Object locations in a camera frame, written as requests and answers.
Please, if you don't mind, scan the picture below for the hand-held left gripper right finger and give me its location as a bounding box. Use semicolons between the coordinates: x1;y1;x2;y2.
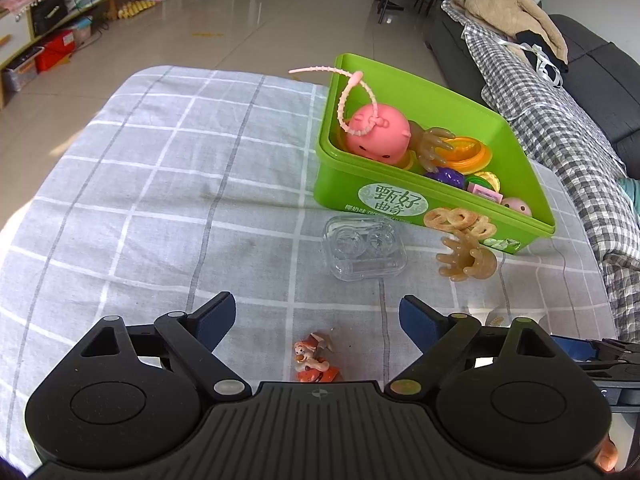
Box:
384;295;558;396

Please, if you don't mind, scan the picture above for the clear plastic case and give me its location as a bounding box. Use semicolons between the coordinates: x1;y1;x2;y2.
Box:
322;215;407;281

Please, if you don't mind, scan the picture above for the black set-top box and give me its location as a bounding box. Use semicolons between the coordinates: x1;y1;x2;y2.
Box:
31;0;68;26

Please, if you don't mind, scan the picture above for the grey checked tablecloth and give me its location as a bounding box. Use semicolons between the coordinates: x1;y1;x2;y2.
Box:
0;65;626;476

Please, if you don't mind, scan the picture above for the translucent tan hand toy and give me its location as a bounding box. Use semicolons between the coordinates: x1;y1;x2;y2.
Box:
436;230;498;281
416;127;457;173

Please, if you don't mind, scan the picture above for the beige fleece blanket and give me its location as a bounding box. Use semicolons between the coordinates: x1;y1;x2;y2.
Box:
464;0;570;66

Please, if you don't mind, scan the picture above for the person's right hand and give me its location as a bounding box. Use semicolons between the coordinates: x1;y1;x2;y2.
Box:
597;435;621;472

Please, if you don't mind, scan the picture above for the purple toy grape bunch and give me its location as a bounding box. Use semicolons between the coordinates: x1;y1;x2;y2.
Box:
425;166;468;190

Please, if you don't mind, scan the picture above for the dark grey sofa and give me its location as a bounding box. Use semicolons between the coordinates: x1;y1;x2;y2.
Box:
430;12;640;181

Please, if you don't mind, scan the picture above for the toy corn cob green husk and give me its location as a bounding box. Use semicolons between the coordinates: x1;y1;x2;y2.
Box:
467;170;502;192

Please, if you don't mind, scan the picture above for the green plastic box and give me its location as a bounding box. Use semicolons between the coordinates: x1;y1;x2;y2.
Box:
314;53;557;257

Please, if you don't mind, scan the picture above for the red storage bin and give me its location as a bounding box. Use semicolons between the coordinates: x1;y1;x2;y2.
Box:
34;29;81;73

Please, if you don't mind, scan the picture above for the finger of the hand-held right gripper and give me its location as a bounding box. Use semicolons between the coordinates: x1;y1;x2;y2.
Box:
550;335;640;364

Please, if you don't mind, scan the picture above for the small orange animal figurine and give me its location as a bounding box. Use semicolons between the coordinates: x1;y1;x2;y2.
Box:
292;331;342;383

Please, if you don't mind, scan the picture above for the row of yellow toy ducks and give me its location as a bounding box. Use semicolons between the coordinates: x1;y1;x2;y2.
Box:
114;0;157;22

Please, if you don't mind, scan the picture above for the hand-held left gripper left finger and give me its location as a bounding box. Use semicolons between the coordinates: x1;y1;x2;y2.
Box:
75;291;253;402

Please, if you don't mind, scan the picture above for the clear storage bin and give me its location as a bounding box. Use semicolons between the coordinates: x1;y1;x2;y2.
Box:
0;46;46;93

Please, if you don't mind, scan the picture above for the black and white garment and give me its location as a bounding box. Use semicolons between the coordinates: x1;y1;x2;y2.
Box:
515;30;568;88

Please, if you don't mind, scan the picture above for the grey white checked sofa cover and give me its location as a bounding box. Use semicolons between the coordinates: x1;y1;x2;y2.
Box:
441;0;640;346

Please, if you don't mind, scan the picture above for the pink toy eraser block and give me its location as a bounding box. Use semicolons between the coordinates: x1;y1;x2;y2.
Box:
467;183;505;205

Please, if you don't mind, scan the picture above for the orange plastic dish toy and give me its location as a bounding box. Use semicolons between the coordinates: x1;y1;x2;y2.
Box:
441;135;485;165

